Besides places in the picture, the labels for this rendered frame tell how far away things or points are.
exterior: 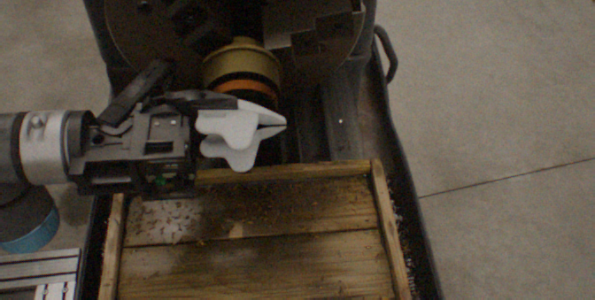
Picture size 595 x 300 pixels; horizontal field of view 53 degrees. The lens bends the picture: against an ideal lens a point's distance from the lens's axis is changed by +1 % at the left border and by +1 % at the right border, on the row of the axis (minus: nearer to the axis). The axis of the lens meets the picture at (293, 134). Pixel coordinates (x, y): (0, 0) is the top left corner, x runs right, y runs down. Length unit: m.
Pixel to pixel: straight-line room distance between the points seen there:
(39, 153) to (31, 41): 1.96
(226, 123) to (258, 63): 0.08
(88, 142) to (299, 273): 0.30
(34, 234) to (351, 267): 0.37
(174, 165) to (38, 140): 0.13
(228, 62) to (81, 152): 0.17
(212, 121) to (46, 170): 0.16
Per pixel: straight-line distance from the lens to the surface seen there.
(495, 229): 1.90
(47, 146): 0.61
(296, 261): 0.75
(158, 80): 0.66
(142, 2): 0.73
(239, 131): 0.59
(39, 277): 1.61
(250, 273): 0.74
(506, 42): 2.49
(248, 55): 0.64
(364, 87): 1.42
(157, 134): 0.59
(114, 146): 0.61
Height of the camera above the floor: 1.55
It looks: 50 degrees down
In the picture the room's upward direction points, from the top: straight up
